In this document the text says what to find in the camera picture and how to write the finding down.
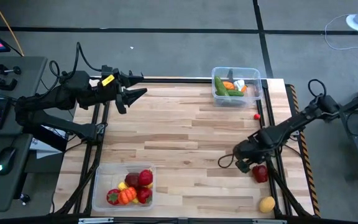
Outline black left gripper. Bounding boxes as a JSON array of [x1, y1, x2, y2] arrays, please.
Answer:
[[87, 71, 148, 114]]

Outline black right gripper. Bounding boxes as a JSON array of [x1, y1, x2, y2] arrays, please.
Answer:
[[232, 129, 275, 166]]

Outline red bell pepper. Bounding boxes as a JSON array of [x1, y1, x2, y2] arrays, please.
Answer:
[[252, 164, 269, 184]]

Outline pale yellow round fruit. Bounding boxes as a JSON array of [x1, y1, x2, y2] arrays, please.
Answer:
[[258, 195, 276, 214]]

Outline small green cucumber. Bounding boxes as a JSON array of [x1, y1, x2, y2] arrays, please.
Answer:
[[227, 89, 245, 98]]

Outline long green cucumber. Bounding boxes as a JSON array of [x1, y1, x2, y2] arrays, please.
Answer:
[[213, 75, 230, 97]]

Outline bright red fruit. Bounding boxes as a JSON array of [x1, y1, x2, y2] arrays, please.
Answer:
[[138, 169, 154, 187]]

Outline dark red apple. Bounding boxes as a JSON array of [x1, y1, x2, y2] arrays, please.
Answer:
[[124, 172, 141, 189]]

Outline yellow tag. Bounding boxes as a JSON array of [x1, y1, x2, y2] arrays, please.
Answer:
[[101, 74, 116, 87]]

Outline clear plastic bin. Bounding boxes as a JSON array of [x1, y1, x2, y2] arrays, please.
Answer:
[[91, 162, 157, 213], [211, 66, 264, 109]]

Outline red round fruit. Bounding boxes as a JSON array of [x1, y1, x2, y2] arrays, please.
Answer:
[[135, 186, 154, 205]]

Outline white paper sheet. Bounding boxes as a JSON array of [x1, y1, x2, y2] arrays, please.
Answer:
[[29, 136, 64, 160]]

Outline red fruit with green calyx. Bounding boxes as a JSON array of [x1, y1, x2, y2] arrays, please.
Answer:
[[106, 188, 121, 206]]

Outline thin yellow rod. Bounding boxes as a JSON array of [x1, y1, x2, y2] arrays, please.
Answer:
[[0, 0, 25, 57]]

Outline black computer mouse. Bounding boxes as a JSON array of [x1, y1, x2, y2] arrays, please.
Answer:
[[0, 146, 17, 176]]

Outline small black knob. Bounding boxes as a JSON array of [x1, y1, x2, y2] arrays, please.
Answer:
[[19, 192, 32, 206]]

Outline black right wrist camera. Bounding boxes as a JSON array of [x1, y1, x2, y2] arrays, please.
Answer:
[[235, 158, 252, 174]]

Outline black right camera cable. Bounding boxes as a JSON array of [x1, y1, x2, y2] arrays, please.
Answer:
[[218, 152, 239, 169]]

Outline black camera cable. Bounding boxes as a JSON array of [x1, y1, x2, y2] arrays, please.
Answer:
[[218, 152, 239, 169], [48, 42, 105, 82]]

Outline black metal table frame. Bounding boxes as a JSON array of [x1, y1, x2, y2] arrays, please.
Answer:
[[51, 76, 323, 224]]

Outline black left camera cable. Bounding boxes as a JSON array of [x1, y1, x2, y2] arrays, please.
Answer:
[[48, 42, 105, 82]]

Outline silver metal bracket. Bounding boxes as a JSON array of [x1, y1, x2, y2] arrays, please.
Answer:
[[78, 217, 115, 224], [252, 218, 288, 224]]

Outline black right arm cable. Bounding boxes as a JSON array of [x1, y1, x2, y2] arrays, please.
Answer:
[[308, 78, 328, 99]]

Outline white floor cable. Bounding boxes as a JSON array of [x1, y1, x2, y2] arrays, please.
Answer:
[[324, 14, 358, 51]]

